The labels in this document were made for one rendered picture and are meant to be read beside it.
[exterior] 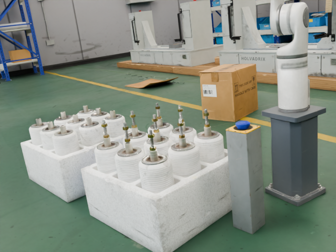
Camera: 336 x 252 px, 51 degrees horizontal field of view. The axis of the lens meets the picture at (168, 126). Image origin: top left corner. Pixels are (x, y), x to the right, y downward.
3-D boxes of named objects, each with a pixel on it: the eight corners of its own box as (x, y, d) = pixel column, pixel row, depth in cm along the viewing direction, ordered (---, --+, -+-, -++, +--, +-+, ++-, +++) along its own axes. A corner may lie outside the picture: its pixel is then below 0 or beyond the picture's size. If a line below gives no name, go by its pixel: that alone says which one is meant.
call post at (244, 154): (246, 216, 113) (240, 123, 105) (265, 223, 108) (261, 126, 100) (232, 226, 109) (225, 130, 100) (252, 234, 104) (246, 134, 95)
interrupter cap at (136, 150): (129, 159, 105) (129, 157, 105) (112, 155, 110) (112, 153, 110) (146, 150, 111) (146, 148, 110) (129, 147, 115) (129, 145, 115)
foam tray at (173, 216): (168, 175, 151) (163, 135, 146) (245, 200, 123) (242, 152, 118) (89, 215, 126) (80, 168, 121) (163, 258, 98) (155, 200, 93)
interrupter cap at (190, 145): (165, 149, 109) (165, 147, 109) (182, 141, 114) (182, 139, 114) (183, 153, 104) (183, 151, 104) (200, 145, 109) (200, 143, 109)
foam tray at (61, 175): (100, 152, 190) (94, 119, 185) (145, 168, 162) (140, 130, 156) (29, 178, 166) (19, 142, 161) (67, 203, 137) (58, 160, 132)
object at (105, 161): (124, 201, 118) (115, 151, 113) (98, 201, 121) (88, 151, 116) (134, 188, 127) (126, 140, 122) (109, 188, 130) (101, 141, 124)
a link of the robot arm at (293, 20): (312, 0, 108) (312, 57, 112) (281, 4, 113) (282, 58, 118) (302, 1, 101) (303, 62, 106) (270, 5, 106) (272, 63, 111)
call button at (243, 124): (241, 126, 103) (240, 119, 102) (253, 128, 100) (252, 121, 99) (233, 130, 100) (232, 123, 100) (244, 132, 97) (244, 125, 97)
